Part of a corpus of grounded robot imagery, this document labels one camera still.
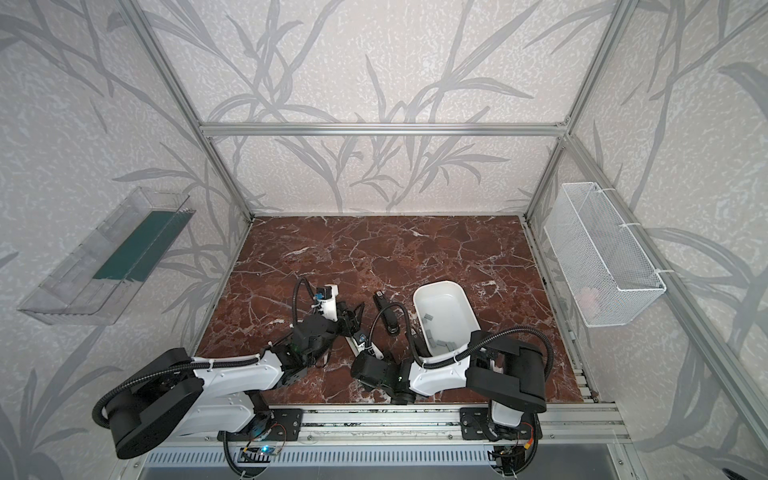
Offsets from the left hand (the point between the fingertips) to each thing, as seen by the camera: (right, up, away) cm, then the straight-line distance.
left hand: (362, 297), depth 83 cm
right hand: (0, -16, +1) cm, 16 cm away
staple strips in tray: (+25, -15, +3) cm, 30 cm away
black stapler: (+6, -6, +9) cm, 13 cm away
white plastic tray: (+24, -9, +8) cm, 27 cm away
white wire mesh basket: (+54, +9, -22) cm, 59 cm away
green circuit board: (-22, -34, -13) cm, 42 cm away
